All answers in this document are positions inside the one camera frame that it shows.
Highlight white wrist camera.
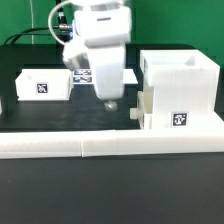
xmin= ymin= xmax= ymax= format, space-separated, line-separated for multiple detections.
xmin=62 ymin=39 xmax=88 ymax=71

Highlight white marker tag sheet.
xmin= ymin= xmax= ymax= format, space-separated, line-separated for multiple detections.
xmin=73 ymin=69 xmax=138 ymax=85

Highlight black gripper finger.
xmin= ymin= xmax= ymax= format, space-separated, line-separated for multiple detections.
xmin=104 ymin=100 xmax=118 ymax=111

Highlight white drawer tray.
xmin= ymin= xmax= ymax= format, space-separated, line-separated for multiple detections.
xmin=130 ymin=91 xmax=153 ymax=130
xmin=15 ymin=69 xmax=73 ymax=101

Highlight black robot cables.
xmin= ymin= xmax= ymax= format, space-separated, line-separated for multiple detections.
xmin=3 ymin=0 xmax=74 ymax=46

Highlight white drawer cabinet box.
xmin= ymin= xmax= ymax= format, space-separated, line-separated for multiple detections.
xmin=140 ymin=50 xmax=221 ymax=130

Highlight white L-shaped border fence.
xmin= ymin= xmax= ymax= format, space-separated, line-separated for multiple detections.
xmin=0 ymin=114 xmax=224 ymax=159

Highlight white front drawer tray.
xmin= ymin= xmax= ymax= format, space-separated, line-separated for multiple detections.
xmin=130 ymin=91 xmax=153 ymax=130

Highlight white camera cable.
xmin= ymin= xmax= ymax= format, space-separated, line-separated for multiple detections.
xmin=48 ymin=0 xmax=76 ymax=46

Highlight white rear drawer tray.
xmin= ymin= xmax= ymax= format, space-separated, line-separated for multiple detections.
xmin=15 ymin=69 xmax=73 ymax=101

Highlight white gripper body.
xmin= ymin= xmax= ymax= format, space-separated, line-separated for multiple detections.
xmin=87 ymin=45 xmax=126 ymax=101

